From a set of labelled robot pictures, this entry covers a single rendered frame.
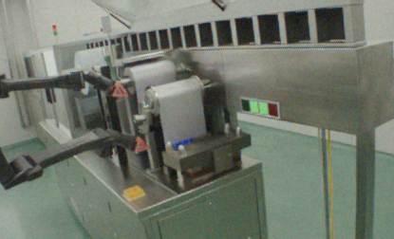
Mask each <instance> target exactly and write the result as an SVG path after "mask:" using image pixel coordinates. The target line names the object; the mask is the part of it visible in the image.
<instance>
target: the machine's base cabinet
mask: <svg viewBox="0 0 394 239"><path fill-rule="evenodd" d="M45 136H46V141H47V146H48V149H50V148H52V147H54V146H58V145H59V144H58V143H56V141H54V140H53V139H52V138H51V137H50V136H49V134H47V133H46V132H45ZM53 168H54V171H55V174H56V179H57V183H58V186H59V187H60V192H61V195H62V196H63V198H64V199H65V201H66V203H67V204H68V206H69V207H70V208H71V209H72V210H73V212H74V213H75V215H76V216H77V217H78V219H79V220H80V222H81V224H82V225H83V226H84V228H85V229H86V231H87V233H88V234H89V235H90V237H91V238H92V239H248V237H251V239H269V236H268V224H267V216H266V212H267V211H266V203H265V189H264V182H263V170H262V169H261V170H260V171H257V172H256V173H252V174H250V175H247V176H244V177H242V178H240V179H238V180H236V181H234V182H232V183H230V184H226V185H224V186H222V187H220V188H216V189H215V190H213V191H211V192H208V193H206V194H202V195H200V196H199V197H196V198H192V199H191V200H189V201H185V202H184V203H181V204H178V205H176V206H175V207H171V208H170V209H168V210H164V211H161V212H158V213H156V214H152V215H151V216H149V217H145V218H144V219H141V220H138V219H136V218H135V216H133V215H132V213H131V212H128V210H127V209H126V208H125V207H124V206H122V205H121V204H120V203H119V202H118V201H117V200H116V199H115V198H114V197H112V195H110V194H109V193H108V192H107V191H106V190H105V189H103V187H102V186H101V185H100V184H99V183H98V182H97V181H95V180H94V179H93V177H91V176H90V175H89V174H88V173H87V172H86V171H85V170H84V169H83V168H82V167H81V166H80V165H79V164H77V162H76V161H75V160H74V159H73V158H72V157H70V158H69V159H65V160H63V161H62V162H58V163H56V164H55V165H53Z"/></svg>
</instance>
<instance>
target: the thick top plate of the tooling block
mask: <svg viewBox="0 0 394 239"><path fill-rule="evenodd" d="M231 131H232V132H231V133H224V132H225V131H223V132H221V133H216V134H213V135H212V136H211V137H209V138H206V139H204V140H199V141H197V142H194V141H191V142H189V143H187V144H182V145H183V147H184V149H185V151H186V153H187V156H179V152H178V151H179V149H178V148H179V146H178V147H176V148H174V150H175V151H174V152H170V153H168V152H166V151H164V152H162V157H163V162H164V164H165V165H167V166H170V167H172V168H173V169H175V170H178V171H180V172H183V171H185V170H190V169H191V168H194V167H197V166H199V165H202V164H203V163H208V162H210V161H212V154H211V151H212V150H214V149H215V148H220V147H222V146H224V145H226V144H231V145H232V151H233V152H238V151H239V150H242V149H244V148H246V147H251V146H252V144H251V134H248V133H243V134H244V135H243V136H241V137H237V136H236V130H234V129H231Z"/></svg>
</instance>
